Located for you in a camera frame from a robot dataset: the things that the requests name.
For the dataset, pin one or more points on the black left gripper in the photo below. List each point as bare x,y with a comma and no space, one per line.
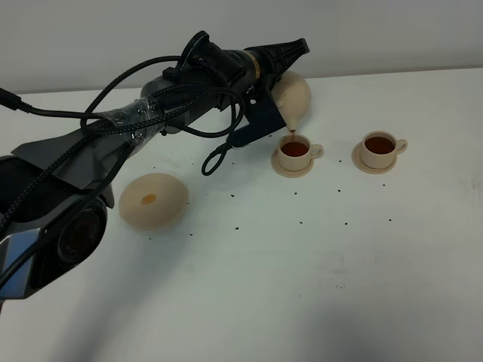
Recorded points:
255,69

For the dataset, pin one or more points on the beige teapot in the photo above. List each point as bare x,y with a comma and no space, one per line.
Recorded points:
292,96

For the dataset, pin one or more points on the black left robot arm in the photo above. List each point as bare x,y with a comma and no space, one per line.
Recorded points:
55,193

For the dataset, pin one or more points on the beige teapot saucer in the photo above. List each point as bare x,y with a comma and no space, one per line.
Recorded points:
153,201

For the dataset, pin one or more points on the beige left teacup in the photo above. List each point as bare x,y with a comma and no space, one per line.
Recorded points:
297,146

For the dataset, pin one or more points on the beige teacup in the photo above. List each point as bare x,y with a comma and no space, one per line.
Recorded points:
380,142
297,146

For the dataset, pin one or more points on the beige left cup saucer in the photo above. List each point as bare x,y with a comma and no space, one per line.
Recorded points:
290,167

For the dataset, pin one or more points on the beige cup saucer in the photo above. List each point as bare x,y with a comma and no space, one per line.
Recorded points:
372,163
290,167

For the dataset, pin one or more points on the beige right cup saucer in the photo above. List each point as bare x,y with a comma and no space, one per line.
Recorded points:
372,163

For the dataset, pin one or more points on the beige right teacup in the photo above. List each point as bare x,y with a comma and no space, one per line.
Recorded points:
380,142

